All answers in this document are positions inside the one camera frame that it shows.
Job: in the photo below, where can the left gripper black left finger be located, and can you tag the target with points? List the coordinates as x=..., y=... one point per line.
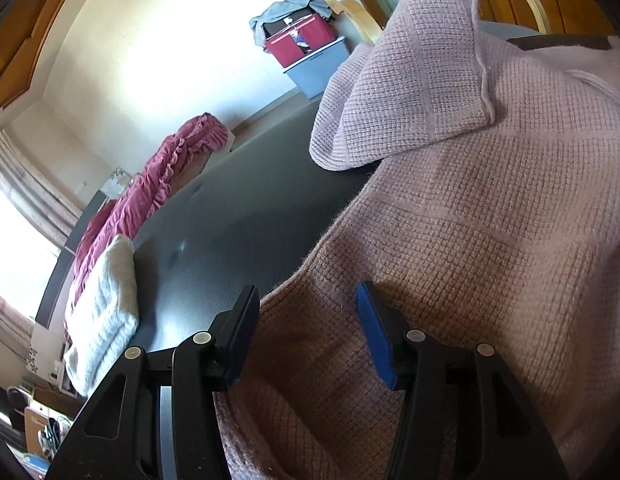
x=153, y=415

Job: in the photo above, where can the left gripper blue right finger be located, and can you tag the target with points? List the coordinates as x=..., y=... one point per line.
x=464, y=413

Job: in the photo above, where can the pink knit sweater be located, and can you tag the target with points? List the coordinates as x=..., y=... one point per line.
x=493, y=215

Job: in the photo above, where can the white knit folded garment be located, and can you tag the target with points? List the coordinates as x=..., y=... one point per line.
x=105, y=317

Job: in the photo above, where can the pink ruffled bedding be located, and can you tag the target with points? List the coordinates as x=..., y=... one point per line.
x=179, y=159

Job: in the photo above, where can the striped curtain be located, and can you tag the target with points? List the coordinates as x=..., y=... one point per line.
x=36, y=198

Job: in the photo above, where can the grey plastic bin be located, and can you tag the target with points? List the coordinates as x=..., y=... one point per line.
x=312, y=73

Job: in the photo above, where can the red storage box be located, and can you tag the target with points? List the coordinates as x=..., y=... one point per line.
x=299, y=39

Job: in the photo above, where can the grey cloth on box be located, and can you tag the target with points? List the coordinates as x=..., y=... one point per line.
x=282, y=9

